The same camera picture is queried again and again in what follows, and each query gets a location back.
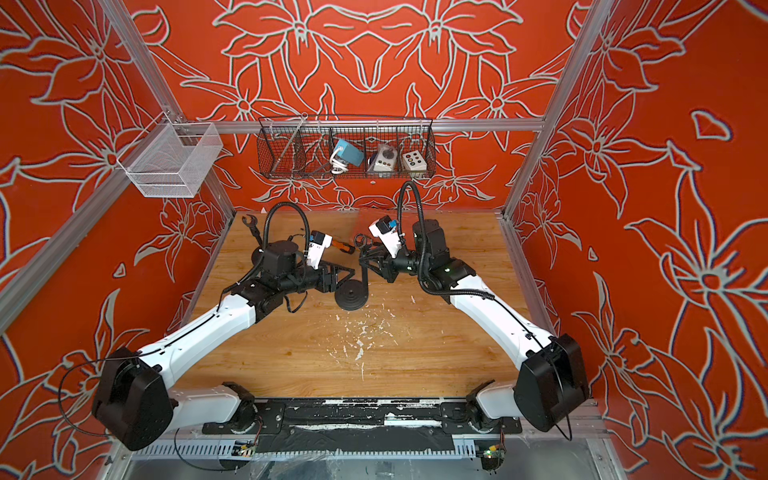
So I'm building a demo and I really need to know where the black wire wall basket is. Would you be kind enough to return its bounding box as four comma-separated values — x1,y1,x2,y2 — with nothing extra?
256,115,437,180

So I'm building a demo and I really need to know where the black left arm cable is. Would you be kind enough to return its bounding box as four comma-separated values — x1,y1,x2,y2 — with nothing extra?
56,287,235,439

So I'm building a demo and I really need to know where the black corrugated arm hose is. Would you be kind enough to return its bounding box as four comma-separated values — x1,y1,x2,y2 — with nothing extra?
262,201,312,247
395,179,499,301

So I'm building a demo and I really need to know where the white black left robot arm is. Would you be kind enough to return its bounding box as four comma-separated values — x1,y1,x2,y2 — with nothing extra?
92,231,355,451

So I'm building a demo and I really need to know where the black microphone stand pole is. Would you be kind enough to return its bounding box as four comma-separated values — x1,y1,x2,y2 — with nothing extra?
241,214,263,249

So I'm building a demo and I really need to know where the white slotted cable duct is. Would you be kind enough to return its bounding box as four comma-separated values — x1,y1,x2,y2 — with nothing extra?
132,439,478,461

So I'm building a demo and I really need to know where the white box with buttons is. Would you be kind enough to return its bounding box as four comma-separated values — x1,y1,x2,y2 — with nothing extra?
401,150,428,176

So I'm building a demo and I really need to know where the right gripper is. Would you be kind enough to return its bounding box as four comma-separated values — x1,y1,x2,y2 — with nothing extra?
359,245,433,287

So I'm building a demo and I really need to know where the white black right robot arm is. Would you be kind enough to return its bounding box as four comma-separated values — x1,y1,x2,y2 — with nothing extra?
354,216,590,432

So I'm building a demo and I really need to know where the blue white device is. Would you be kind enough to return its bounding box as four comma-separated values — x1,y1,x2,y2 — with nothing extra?
329,139,365,175

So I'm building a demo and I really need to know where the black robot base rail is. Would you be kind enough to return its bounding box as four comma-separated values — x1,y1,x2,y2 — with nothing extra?
202,398,522,454

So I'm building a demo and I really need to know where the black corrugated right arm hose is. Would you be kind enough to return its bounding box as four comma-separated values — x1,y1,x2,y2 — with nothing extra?
395,179,499,301

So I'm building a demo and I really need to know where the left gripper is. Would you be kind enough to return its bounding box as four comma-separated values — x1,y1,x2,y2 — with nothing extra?
281,258,356,297

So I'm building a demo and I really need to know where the clear plastic wall bin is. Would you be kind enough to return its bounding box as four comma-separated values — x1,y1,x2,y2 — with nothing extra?
117,123,223,199

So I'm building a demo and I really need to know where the white box with dial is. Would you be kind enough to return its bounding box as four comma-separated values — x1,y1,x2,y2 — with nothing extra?
368,144,398,174

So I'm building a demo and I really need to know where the orange black handled screwdriver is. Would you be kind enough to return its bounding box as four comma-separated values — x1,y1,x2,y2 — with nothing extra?
331,239,356,254

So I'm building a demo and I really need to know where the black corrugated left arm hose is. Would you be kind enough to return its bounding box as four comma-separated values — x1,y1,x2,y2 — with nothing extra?
262,201,312,247

